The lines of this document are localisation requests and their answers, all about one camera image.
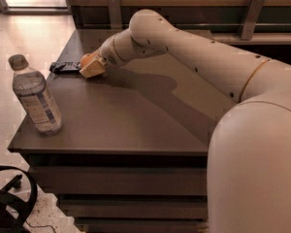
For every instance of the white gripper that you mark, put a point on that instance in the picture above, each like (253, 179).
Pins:
(108, 54)

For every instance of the orange fruit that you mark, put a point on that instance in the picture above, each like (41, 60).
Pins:
(90, 59)

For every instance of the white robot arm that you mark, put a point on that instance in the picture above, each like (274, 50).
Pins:
(249, 160)

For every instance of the dark rxbar blueberry wrapper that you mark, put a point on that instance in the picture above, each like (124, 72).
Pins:
(59, 68)

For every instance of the clear plastic water bottle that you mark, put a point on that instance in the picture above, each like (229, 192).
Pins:
(33, 93)

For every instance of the grey drawer cabinet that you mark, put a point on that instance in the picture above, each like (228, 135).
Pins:
(131, 156)

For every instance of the black office chair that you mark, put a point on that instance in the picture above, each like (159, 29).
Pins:
(13, 210)

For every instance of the left metal shelf bracket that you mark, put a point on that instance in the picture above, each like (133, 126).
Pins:
(115, 14)

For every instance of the metal shelf bracket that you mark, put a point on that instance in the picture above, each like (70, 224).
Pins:
(115, 14)
(250, 18)

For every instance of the wooden wall shelf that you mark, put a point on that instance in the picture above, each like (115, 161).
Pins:
(222, 18)

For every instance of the right metal shelf bracket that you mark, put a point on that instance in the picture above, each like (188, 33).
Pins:
(250, 18)

